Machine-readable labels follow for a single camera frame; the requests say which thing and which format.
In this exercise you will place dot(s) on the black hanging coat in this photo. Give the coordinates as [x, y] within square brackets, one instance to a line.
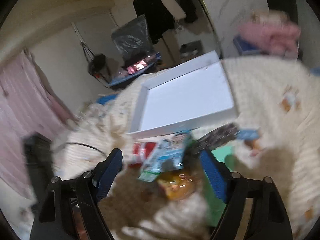
[155, 15]

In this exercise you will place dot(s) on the black bag on tripod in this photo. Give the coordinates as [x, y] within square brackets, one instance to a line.
[98, 66]

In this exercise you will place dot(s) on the pink fluffy blanket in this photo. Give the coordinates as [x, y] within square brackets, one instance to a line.
[272, 36]

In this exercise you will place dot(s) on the dark hair claw clip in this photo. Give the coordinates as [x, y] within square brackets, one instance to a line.
[217, 135]

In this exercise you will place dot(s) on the pink curtain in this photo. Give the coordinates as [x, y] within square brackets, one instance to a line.
[22, 110]

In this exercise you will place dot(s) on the desk with blue mat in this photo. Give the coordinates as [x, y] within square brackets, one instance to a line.
[132, 76]

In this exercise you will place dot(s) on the white shallow cardboard box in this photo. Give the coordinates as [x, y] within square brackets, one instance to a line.
[190, 100]

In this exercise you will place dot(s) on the yellow bread packet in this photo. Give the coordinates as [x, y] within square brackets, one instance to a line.
[176, 183]

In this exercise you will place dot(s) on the blue cartoon snack packet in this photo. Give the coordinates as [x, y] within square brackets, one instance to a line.
[167, 152]

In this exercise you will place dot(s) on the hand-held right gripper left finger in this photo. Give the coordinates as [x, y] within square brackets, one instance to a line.
[109, 177]

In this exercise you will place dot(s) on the phone with pink screen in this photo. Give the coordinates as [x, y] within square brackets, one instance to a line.
[137, 66]

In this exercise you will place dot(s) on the clear plastic bag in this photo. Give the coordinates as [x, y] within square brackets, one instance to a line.
[132, 37]

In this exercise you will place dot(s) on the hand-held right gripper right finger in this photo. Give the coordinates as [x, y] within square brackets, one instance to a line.
[213, 177]

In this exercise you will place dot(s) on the blue folder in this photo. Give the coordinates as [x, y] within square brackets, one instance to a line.
[246, 46]

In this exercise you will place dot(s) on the beige woven stack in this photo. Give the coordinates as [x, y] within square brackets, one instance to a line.
[270, 17]

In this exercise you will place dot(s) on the black hanging garment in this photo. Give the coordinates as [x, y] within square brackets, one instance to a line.
[186, 0]

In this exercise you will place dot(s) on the blue striped pillow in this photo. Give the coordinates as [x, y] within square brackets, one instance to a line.
[106, 98]

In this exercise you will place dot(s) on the green cream tube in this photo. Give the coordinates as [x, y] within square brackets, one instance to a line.
[213, 210]

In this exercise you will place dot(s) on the red snack packet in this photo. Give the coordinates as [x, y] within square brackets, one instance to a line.
[141, 153]

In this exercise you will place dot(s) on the checked printed blanket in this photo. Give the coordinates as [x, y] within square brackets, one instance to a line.
[272, 105]

